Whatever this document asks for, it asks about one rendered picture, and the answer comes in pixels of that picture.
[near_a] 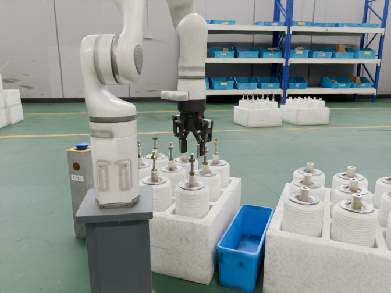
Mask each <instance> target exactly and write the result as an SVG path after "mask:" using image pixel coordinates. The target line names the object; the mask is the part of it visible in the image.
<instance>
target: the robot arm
mask: <svg viewBox="0 0 391 293"><path fill-rule="evenodd" d="M165 1H166V3H167V4H168V7H169V10H170V15H171V18H172V22H173V26H174V28H175V32H176V35H177V37H178V39H179V40H180V58H179V63H178V78H179V79H178V85H177V91H162V92H161V99H170V100H176V101H177V109H178V111H180V115H174V116H172V120H173V132H174V136H175V137H178V139H179V149H180V153H186V152H187V139H186V138H187V136H188V134H189V132H192V133H193V136H195V138H196V140H197V143H198V144H197V157H198V158H203V157H204V155H205V144H206V143H207V142H211V141H212V129H213V123H214V121H213V120H212V119H211V120H207V119H205V117H204V112H205V110H206V84H205V54H206V50H207V40H208V27H207V23H206V21H205V20H204V18H203V17H202V16H200V15H199V14H197V12H196V9H195V6H194V0H165ZM113 2H114V4H115V5H116V7H117V9H118V10H119V12H120V14H121V17H122V19H123V32H122V33H121V34H120V35H88V36H86V37H85V38H84V39H83V40H82V42H81V46H80V66H81V74H82V79H83V87H84V96H85V102H86V107H87V111H88V118H89V126H90V141H91V155H92V163H93V178H94V191H95V203H96V204H97V205H98V206H100V209H112V208H130V207H132V205H133V204H135V203H136V202H138V201H139V199H140V182H139V170H138V144H137V119H136V118H137V116H136V107H135V106H134V105H133V104H132V103H129V102H126V101H123V100H121V99H119V98H117V97H116V96H114V95H113V94H112V93H111V92H110V90H109V88H108V85H129V84H135V83H136V82H138V80H139V78H140V74H141V69H142V66H143V32H144V11H145V2H146V0H113ZM177 128H179V132H177ZM199 130H200V132H198V131H199ZM207 135H208V137H207ZM200 136H201V139H200Z"/></svg>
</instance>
